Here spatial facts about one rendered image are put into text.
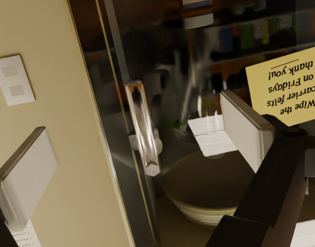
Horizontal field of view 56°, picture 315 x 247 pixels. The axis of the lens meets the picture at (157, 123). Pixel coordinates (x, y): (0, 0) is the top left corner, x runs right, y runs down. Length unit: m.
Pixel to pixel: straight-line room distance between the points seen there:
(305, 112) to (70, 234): 0.79
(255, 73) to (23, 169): 0.23
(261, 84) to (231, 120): 0.14
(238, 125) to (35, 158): 0.12
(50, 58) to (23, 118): 0.17
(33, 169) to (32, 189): 0.01
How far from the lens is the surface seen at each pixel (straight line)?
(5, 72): 0.80
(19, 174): 0.17
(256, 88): 0.32
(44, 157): 0.20
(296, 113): 0.35
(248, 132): 0.16
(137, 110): 0.25
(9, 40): 0.79
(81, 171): 0.85
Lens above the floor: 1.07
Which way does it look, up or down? 20 degrees up
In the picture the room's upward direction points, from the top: 169 degrees clockwise
